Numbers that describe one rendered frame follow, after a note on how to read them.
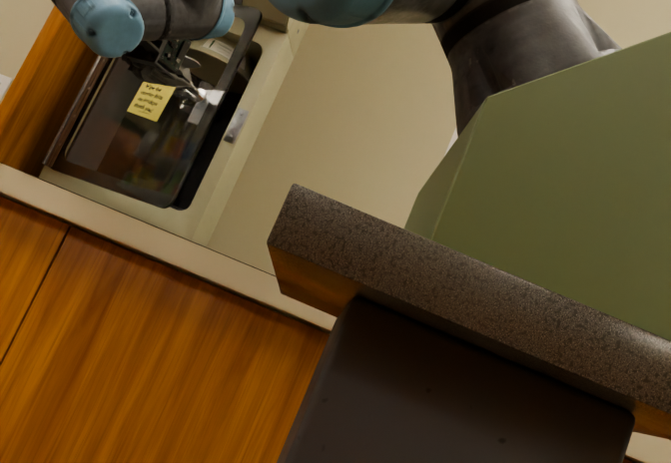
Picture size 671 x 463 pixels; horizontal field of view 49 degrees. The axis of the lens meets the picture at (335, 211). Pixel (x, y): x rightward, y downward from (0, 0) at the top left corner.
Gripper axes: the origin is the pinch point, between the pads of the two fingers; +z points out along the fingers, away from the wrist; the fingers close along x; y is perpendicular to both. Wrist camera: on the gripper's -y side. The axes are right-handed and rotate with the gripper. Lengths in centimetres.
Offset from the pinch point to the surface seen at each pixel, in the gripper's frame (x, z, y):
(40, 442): -58, -7, 13
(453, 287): -26, -49, 73
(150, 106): -4.0, 7.1, -10.6
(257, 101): 6.1, 19.7, 1.1
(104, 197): -21.8, 11.9, -15.8
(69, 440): -56, -6, 16
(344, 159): 12, 64, -2
